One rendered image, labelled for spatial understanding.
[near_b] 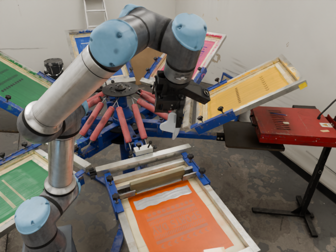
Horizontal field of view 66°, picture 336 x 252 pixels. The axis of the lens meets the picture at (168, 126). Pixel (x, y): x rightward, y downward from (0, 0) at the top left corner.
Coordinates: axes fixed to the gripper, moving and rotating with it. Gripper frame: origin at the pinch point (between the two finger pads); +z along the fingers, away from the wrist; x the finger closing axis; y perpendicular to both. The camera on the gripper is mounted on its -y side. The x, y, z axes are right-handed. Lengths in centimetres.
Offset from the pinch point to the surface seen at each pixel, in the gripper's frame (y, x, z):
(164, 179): -12, -13, 83
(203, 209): -32, 9, 79
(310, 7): -176, -172, 54
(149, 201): -2, -1, 86
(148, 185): -2, -10, 84
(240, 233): -44, 26, 66
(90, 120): 36, -74, 106
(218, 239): -34, 27, 70
